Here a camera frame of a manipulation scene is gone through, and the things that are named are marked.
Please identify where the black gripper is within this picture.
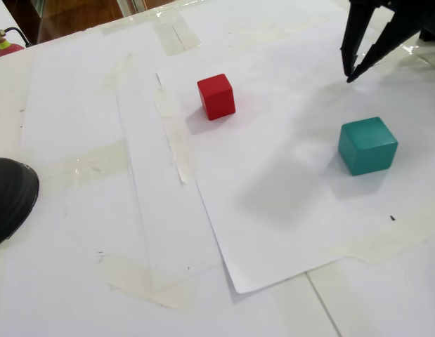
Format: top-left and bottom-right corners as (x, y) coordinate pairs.
(339, 0), (435, 84)

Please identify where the teal blue cube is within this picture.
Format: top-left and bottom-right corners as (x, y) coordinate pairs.
(337, 117), (398, 177)

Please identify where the red cube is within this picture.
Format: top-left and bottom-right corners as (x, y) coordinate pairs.
(197, 73), (237, 121)

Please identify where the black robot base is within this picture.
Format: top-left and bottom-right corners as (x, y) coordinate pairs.
(420, 19), (435, 43)

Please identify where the white paper sheet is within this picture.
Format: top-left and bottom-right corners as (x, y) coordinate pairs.
(155, 13), (435, 295)
(20, 22), (225, 292)

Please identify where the clear tape strip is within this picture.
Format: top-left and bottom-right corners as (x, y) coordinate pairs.
(152, 86), (197, 186)
(96, 252), (197, 310)
(51, 138), (130, 190)
(329, 224), (435, 267)
(152, 15), (203, 57)

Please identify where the brown wooden cabinet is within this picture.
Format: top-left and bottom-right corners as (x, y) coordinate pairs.
(1, 0), (125, 45)

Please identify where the red fire extinguisher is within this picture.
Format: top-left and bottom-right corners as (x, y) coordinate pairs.
(0, 25), (34, 59)

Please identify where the black rounded object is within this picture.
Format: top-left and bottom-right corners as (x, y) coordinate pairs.
(0, 157), (41, 251)

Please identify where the silver metal frame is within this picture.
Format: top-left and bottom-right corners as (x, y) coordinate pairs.
(118, 0), (148, 18)

